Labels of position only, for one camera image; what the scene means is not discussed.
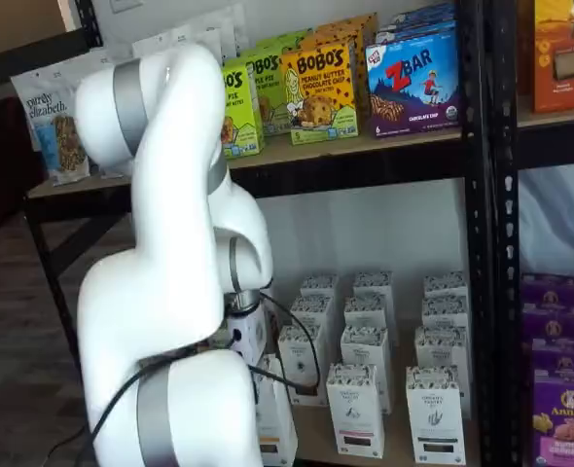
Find black metal shelving rack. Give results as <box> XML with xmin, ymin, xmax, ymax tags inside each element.
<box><xmin>0</xmin><ymin>0</ymin><xmax>495</xmax><ymax>467</ymax></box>
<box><xmin>490</xmin><ymin>0</ymin><xmax>574</xmax><ymax>467</ymax></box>

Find blue purely elizabeth granola bag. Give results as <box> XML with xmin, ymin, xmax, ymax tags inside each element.
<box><xmin>9</xmin><ymin>60</ymin><xmax>93</xmax><ymax>187</ymax></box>

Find dark brown armchair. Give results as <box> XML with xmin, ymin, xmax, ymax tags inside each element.
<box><xmin>0</xmin><ymin>94</ymin><xmax>45</xmax><ymax>235</ymax></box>

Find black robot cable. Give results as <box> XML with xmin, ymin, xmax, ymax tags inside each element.
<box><xmin>90</xmin><ymin>290</ymin><xmax>322</xmax><ymax>439</ymax></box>

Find purple Annie's snack box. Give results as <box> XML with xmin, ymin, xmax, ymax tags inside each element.
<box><xmin>520</xmin><ymin>274</ymin><xmax>574</xmax><ymax>307</ymax></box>
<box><xmin>532</xmin><ymin>369</ymin><xmax>574</xmax><ymax>467</ymax></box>
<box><xmin>520</xmin><ymin>301</ymin><xmax>574</xmax><ymax>341</ymax></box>
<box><xmin>529</xmin><ymin>338</ymin><xmax>574</xmax><ymax>378</ymax></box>

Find orange snack box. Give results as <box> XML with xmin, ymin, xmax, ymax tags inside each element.
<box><xmin>518</xmin><ymin>0</ymin><xmax>574</xmax><ymax>114</ymax></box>

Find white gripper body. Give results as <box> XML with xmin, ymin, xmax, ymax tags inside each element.
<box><xmin>225</xmin><ymin>309</ymin><xmax>269</xmax><ymax>368</ymax></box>

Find green Bobo's apple pie box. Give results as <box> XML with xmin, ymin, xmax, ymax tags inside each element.
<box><xmin>255</xmin><ymin>27</ymin><xmax>313</xmax><ymax>53</ymax></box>
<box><xmin>241</xmin><ymin>45</ymin><xmax>293</xmax><ymax>138</ymax></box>
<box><xmin>221</xmin><ymin>62</ymin><xmax>266</xmax><ymax>160</ymax></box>

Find yellow Bobo's peanut butter box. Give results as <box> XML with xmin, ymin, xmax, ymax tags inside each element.
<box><xmin>315</xmin><ymin>13</ymin><xmax>378</xmax><ymax>118</ymax></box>
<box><xmin>280</xmin><ymin>43</ymin><xmax>360</xmax><ymax>146</ymax></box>
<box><xmin>297</xmin><ymin>29</ymin><xmax>367</xmax><ymax>123</ymax></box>

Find white box teal strip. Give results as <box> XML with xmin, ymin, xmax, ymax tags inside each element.
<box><xmin>421</xmin><ymin>295</ymin><xmax>470</xmax><ymax>332</ymax></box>
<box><xmin>406</xmin><ymin>365</ymin><xmax>467</xmax><ymax>466</ymax></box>
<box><xmin>422</xmin><ymin>271</ymin><xmax>469</xmax><ymax>301</ymax></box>
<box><xmin>414</xmin><ymin>324</ymin><xmax>472</xmax><ymax>419</ymax></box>

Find white box pink strip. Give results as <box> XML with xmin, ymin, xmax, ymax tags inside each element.
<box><xmin>340</xmin><ymin>324</ymin><xmax>395</xmax><ymax>415</ymax></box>
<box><xmin>343</xmin><ymin>294</ymin><xmax>398</xmax><ymax>341</ymax></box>
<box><xmin>325</xmin><ymin>362</ymin><xmax>386</xmax><ymax>459</ymax></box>
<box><xmin>353</xmin><ymin>270</ymin><xmax>395</xmax><ymax>305</ymax></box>

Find blue Zbar snack box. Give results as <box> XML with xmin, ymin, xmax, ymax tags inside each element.
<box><xmin>364</xmin><ymin>33</ymin><xmax>461</xmax><ymax>140</ymax></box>
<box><xmin>374</xmin><ymin>18</ymin><xmax>458</xmax><ymax>48</ymax></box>
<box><xmin>393</xmin><ymin>3</ymin><xmax>456</xmax><ymax>25</ymax></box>

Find white plastic backdrop sheet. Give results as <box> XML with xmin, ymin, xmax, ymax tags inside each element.
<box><xmin>518</xmin><ymin>162</ymin><xmax>574</xmax><ymax>278</ymax></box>

